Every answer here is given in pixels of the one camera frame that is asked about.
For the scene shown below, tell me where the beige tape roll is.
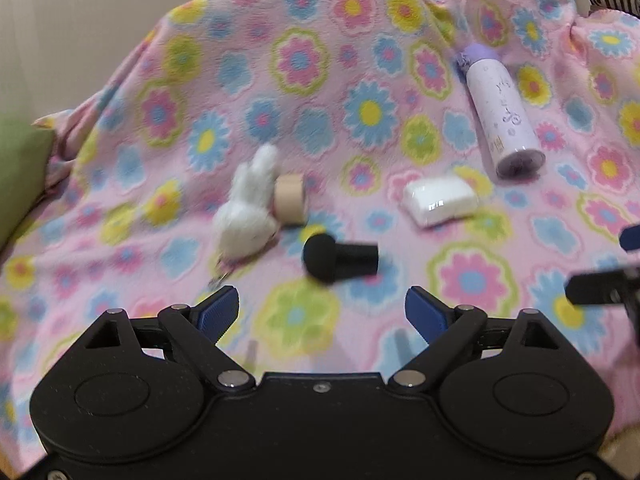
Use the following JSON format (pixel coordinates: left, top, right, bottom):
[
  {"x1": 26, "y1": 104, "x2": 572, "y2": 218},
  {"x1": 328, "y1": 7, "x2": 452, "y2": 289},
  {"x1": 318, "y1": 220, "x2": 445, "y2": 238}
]
[{"x1": 272, "y1": 174, "x2": 307, "y2": 226}]

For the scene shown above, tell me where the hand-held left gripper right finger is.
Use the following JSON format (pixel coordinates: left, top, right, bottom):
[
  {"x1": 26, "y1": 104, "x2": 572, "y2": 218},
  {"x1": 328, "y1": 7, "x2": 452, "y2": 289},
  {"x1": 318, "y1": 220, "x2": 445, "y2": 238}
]
[{"x1": 387, "y1": 286, "x2": 571, "y2": 393}]

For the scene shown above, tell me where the white tissue packet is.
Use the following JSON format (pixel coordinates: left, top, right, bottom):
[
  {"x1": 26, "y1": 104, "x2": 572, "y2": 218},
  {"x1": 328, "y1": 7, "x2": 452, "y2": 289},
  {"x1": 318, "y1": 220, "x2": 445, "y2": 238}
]
[{"x1": 404, "y1": 174, "x2": 480, "y2": 228}]

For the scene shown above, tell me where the white plush rabbit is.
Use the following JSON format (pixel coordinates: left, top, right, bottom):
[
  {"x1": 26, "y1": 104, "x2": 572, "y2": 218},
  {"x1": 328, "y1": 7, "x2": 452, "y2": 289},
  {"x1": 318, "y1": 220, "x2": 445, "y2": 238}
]
[{"x1": 207, "y1": 142, "x2": 281, "y2": 291}]

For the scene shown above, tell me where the pink floral fleece blanket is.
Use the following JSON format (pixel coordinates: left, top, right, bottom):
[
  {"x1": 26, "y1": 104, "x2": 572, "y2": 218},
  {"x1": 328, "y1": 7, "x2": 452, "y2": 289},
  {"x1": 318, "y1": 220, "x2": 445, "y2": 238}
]
[{"x1": 0, "y1": 0, "x2": 640, "y2": 456}]

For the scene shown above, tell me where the green printed pillow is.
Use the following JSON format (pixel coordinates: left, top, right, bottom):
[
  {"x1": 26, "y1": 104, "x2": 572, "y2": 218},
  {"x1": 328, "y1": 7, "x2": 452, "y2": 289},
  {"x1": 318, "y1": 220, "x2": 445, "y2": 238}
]
[{"x1": 0, "y1": 112, "x2": 55, "y2": 251}]

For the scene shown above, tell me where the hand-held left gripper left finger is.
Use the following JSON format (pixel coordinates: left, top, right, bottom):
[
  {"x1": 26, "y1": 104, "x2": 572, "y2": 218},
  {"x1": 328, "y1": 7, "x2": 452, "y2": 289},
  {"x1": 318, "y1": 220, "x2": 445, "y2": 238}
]
[{"x1": 75, "y1": 285, "x2": 256, "y2": 393}]

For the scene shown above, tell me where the purple white bottle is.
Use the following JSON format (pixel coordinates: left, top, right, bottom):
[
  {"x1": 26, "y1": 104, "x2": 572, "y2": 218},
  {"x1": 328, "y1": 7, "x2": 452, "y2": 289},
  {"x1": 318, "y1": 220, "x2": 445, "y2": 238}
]
[{"x1": 457, "y1": 42, "x2": 546, "y2": 179}]

